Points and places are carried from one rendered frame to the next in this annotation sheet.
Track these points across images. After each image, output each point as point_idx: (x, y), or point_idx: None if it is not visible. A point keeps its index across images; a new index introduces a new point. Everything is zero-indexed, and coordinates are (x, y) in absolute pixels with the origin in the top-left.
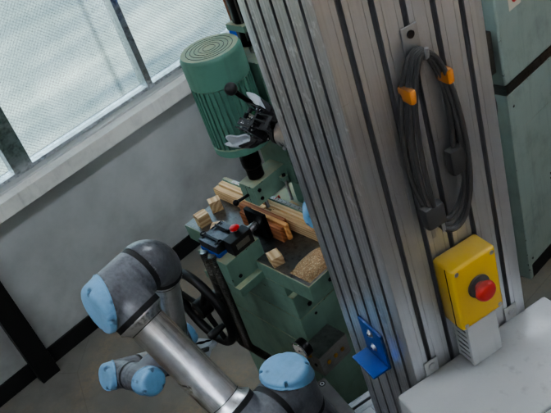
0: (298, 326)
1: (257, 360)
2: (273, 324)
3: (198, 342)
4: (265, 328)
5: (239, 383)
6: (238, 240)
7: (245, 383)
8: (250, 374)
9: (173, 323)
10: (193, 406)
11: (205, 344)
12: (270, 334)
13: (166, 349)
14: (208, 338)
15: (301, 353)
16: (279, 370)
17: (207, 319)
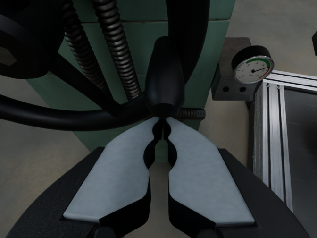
0: (209, 42)
1: (87, 136)
2: (136, 71)
3: (143, 158)
4: (113, 87)
5: (58, 163)
6: None
7: (64, 159)
8: (63, 151)
9: None
10: (29, 204)
11: (192, 149)
12: (121, 93)
13: None
14: (147, 120)
15: (252, 74)
16: None
17: (57, 73)
